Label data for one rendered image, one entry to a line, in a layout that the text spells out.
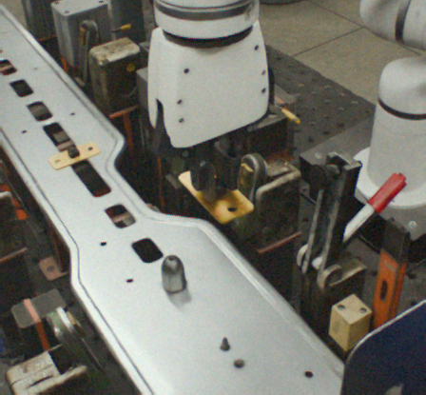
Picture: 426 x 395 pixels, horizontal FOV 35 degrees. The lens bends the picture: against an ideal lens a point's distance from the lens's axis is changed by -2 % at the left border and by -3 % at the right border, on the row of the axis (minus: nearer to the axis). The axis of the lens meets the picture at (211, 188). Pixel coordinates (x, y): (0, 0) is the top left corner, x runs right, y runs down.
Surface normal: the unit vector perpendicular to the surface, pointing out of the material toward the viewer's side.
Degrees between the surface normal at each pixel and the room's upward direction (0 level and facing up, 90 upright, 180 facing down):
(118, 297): 0
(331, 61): 0
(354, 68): 0
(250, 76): 90
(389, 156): 91
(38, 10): 90
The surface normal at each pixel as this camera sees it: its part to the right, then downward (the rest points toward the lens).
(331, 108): -0.04, -0.77
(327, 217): -0.85, 0.25
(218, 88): 0.51, 0.54
